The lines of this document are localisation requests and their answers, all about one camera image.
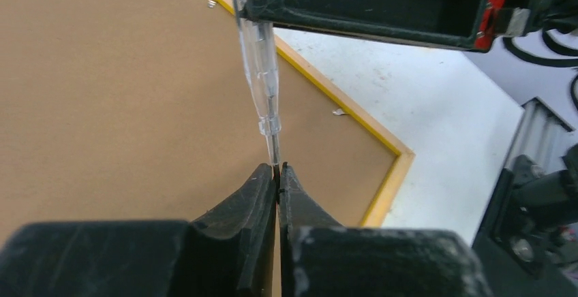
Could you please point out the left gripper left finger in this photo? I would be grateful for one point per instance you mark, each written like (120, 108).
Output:
(228, 251)

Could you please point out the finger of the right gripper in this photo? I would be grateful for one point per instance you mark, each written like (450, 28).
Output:
(449, 24)

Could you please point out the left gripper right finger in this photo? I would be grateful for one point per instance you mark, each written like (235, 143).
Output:
(321, 257)

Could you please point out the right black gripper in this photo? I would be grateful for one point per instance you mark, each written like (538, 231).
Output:
(521, 17)

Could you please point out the yellow wooden photo frame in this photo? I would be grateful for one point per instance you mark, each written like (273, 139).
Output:
(121, 110)

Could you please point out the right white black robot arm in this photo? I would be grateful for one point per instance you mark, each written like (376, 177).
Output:
(520, 240)

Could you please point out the aluminium rail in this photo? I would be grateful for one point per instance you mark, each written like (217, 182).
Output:
(542, 135)

